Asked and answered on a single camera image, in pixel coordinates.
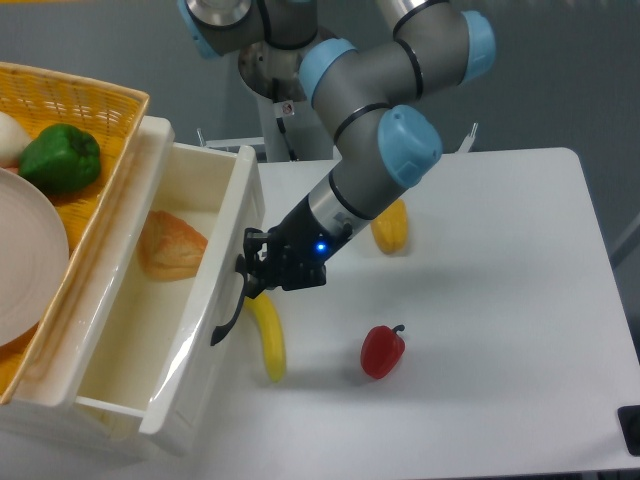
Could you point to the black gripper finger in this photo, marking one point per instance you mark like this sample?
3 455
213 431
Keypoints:
253 242
255 286

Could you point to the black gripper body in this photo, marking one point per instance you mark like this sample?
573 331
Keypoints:
299 247

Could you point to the white top drawer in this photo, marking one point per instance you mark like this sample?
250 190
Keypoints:
152 372

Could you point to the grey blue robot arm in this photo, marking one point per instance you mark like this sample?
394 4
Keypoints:
364 100

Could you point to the yellow banana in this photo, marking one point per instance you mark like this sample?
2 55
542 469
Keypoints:
268 322

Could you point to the triangular pastry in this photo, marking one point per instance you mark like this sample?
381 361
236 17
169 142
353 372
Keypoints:
169 249

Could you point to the yellow bell pepper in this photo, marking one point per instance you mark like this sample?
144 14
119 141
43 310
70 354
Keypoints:
390 229

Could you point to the red bell pepper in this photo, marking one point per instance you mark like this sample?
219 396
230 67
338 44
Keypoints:
381 350

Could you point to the yellow woven basket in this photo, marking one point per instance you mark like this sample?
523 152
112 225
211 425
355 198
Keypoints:
37 98

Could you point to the pink plate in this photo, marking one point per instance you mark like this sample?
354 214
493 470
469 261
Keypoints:
34 255

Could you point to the green bell pepper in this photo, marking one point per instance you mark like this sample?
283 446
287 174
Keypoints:
62 160

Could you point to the white onion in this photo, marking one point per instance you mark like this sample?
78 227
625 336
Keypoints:
14 139

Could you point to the black object at table edge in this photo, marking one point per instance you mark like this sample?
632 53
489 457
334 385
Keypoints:
629 419

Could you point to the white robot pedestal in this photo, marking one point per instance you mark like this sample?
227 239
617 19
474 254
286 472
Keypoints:
290 127

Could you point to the white metal base frame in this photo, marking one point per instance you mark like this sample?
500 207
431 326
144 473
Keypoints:
257 143

